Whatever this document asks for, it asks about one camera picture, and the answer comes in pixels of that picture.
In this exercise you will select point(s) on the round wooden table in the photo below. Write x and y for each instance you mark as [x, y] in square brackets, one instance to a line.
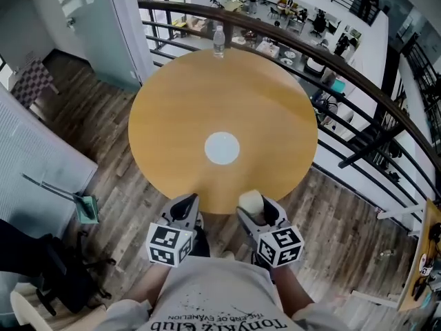
[193, 116]

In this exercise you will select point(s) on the person's right forearm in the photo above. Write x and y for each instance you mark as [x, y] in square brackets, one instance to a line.
[293, 288]

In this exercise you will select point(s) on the dark curved balcony railing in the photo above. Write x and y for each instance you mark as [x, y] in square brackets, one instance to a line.
[351, 68]

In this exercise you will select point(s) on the white round disc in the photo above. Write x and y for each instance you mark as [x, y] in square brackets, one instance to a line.
[222, 148]

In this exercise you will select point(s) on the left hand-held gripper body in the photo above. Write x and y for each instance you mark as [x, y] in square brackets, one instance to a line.
[169, 243]

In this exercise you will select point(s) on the cream rounded item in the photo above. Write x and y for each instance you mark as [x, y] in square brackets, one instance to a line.
[251, 200]

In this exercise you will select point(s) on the light wooden desk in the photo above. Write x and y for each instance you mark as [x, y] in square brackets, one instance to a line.
[422, 250]

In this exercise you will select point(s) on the person's grey printed shirt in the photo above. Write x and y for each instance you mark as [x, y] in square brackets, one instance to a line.
[213, 295]

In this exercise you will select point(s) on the clear plastic water bottle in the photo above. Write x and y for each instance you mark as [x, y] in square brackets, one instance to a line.
[218, 43]

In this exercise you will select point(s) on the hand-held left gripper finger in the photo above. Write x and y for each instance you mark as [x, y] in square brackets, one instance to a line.
[170, 209]
[195, 207]

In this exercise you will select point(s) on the white board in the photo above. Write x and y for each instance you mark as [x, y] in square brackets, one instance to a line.
[375, 297]
[401, 211]

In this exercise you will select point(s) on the black office chair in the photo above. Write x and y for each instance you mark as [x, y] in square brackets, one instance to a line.
[65, 274]

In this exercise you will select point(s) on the person's left forearm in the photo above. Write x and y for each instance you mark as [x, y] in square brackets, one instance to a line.
[150, 285]

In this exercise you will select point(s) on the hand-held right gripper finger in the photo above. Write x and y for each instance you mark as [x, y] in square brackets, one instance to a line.
[248, 223]
[277, 213]

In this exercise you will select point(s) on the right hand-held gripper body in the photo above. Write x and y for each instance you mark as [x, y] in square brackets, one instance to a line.
[280, 245]

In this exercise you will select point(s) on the checkered floor mat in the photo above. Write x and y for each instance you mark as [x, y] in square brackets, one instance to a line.
[32, 83]

